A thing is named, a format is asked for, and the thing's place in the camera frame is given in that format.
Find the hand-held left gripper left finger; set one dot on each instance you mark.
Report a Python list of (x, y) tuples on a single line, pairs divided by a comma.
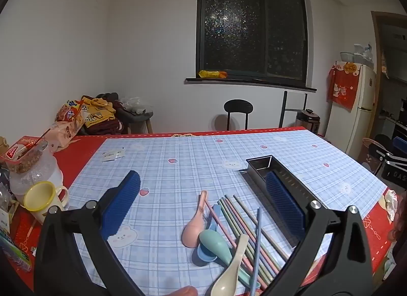
[(122, 207)]

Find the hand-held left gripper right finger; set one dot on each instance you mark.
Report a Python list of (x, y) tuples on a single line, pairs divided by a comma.
[(284, 207)]

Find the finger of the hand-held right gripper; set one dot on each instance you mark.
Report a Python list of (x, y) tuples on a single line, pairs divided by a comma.
[(378, 151), (400, 145)]

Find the green chopstick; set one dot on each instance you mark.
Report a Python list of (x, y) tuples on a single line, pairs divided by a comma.
[(232, 219), (249, 219)]

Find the blue chopstick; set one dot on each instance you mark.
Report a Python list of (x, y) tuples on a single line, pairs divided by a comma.
[(258, 235), (245, 219)]

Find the pink chopstick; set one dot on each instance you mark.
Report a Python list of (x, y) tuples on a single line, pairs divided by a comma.
[(241, 219), (219, 221)]

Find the metal utensil tray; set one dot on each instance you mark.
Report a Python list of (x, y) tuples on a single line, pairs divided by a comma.
[(259, 164)]

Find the pink spoon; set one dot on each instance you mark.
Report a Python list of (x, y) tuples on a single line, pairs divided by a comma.
[(194, 232)]

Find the green spoon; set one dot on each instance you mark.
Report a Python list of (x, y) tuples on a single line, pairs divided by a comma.
[(213, 243)]

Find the blue spoon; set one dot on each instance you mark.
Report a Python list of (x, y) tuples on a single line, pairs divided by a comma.
[(205, 256)]

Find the cream spoon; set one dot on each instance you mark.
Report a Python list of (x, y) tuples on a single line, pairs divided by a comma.
[(225, 280)]

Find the person's left hand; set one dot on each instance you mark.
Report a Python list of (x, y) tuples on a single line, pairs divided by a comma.
[(184, 291)]

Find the crumpled tissue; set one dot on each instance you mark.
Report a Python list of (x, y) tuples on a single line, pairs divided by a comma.
[(391, 203)]

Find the white paper tag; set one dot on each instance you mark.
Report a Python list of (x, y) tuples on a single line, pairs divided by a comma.
[(108, 155)]

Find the white fridge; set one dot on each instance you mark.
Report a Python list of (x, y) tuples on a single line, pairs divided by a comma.
[(362, 92)]

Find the blue plaid tablecloth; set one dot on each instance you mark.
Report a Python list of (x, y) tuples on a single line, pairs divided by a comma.
[(178, 172)]

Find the red tablecloth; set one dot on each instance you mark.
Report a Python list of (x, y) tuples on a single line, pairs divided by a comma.
[(79, 156)]

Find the rice cooker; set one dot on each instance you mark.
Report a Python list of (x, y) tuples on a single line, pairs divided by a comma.
[(307, 121)]

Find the yellow cup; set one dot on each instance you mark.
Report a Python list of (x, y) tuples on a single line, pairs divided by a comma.
[(41, 200)]

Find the maroon garment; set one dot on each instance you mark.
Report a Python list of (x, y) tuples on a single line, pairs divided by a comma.
[(105, 127)]

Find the white plastic container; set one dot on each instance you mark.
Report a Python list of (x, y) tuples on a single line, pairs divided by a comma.
[(41, 172)]

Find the grey chair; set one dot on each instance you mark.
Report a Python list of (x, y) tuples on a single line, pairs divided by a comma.
[(136, 118)]

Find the peach snack bag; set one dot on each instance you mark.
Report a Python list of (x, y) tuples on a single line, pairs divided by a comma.
[(63, 134)]

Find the clear plastic containers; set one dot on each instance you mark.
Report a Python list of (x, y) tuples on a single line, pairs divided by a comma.
[(356, 56)]

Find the black metal rack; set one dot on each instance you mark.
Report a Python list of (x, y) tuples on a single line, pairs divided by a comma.
[(284, 108)]

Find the clear plastic bag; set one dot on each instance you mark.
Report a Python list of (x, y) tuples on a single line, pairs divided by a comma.
[(135, 105)]

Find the thin red stick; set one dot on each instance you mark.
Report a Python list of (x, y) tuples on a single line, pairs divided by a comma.
[(43, 137)]

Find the orange snack bag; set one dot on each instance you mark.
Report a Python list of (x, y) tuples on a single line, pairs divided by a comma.
[(68, 111)]

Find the black round stool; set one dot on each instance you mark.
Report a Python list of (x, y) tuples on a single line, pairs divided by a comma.
[(238, 106)]

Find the green white packet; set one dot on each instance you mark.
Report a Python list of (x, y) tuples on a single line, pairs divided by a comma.
[(14, 251)]

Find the black windowsill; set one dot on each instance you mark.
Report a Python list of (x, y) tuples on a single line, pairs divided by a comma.
[(248, 83)]

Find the yellow snack packet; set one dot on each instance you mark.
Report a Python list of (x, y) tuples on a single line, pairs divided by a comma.
[(212, 74)]

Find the dark window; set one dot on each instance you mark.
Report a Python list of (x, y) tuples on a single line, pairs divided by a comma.
[(251, 29)]

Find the wooden door frame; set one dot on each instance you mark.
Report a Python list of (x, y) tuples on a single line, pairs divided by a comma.
[(376, 38)]

